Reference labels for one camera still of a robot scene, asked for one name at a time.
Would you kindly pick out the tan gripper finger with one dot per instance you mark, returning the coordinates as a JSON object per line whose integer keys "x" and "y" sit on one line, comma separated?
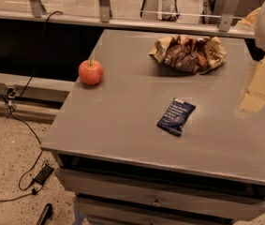
{"x": 253, "y": 98}

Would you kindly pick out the grey drawer cabinet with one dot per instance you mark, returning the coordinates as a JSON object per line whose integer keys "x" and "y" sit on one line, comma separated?
{"x": 152, "y": 146}

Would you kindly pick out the metal railing frame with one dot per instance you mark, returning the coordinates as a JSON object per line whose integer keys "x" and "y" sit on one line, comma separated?
{"x": 154, "y": 15}

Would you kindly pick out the lower grey drawer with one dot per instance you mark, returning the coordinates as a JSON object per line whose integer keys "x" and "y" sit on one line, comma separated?
{"x": 109, "y": 213}

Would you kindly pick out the grey floor ledge beam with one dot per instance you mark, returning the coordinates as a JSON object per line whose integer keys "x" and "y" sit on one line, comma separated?
{"x": 38, "y": 88}

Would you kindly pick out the red apple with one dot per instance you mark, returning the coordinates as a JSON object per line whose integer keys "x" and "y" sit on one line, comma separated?
{"x": 91, "y": 72}

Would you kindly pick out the upper grey drawer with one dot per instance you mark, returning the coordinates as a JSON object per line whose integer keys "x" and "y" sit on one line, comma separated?
{"x": 161, "y": 196}

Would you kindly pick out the black handle object on floor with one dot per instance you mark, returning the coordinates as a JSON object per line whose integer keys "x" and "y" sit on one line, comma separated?
{"x": 46, "y": 213}

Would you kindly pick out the crumpled brown chip bag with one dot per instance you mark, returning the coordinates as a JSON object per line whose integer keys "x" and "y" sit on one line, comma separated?
{"x": 192, "y": 55}

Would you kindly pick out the grey drawer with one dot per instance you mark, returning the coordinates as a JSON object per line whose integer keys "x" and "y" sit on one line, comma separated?
{"x": 161, "y": 196}
{"x": 109, "y": 213}

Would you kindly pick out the black power adapter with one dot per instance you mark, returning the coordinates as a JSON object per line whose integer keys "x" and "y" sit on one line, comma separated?
{"x": 43, "y": 174}

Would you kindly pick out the dark blue rxbar wrapper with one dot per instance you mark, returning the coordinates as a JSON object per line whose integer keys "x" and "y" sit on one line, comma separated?
{"x": 175, "y": 117}

